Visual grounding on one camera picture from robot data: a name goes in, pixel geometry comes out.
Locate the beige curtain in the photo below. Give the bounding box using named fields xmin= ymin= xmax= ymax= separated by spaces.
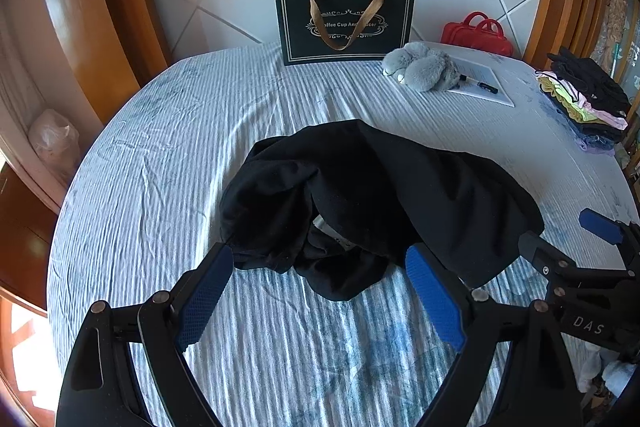
xmin=0 ymin=19 xmax=56 ymax=168

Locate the black gift bag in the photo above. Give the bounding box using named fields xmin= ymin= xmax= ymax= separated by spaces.
xmin=274 ymin=0 xmax=417 ymax=66

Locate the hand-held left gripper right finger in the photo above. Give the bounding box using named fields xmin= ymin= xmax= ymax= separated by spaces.
xmin=404 ymin=243 xmax=586 ymax=427

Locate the white paper sheet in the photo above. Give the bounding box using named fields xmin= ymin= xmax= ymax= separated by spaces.
xmin=445 ymin=57 xmax=516 ymax=108

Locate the wooden low cabinet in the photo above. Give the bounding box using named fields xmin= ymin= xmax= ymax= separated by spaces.
xmin=0 ymin=162 xmax=66 ymax=313

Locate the clear plastic bag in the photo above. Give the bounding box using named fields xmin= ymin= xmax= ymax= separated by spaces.
xmin=27 ymin=108 xmax=82 ymax=178

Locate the black printed t-shirt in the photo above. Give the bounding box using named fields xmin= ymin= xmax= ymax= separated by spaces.
xmin=219 ymin=119 xmax=546 ymax=303

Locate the red handbag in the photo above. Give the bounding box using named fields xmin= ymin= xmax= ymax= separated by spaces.
xmin=441 ymin=11 xmax=515 ymax=56

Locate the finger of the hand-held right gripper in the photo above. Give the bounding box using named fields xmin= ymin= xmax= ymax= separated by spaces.
xmin=517 ymin=231 xmax=581 ymax=282
xmin=579 ymin=208 xmax=640 ymax=268

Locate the black pen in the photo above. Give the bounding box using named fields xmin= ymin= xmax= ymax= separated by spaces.
xmin=459 ymin=75 xmax=499 ymax=94

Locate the grey plush toy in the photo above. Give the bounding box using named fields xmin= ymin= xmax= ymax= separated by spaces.
xmin=382 ymin=41 xmax=461 ymax=92

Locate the stack of folded clothes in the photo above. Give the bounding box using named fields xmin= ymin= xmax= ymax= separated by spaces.
xmin=535 ymin=47 xmax=632 ymax=152

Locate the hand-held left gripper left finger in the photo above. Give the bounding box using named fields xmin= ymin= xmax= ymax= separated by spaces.
xmin=56 ymin=242 xmax=236 ymax=427

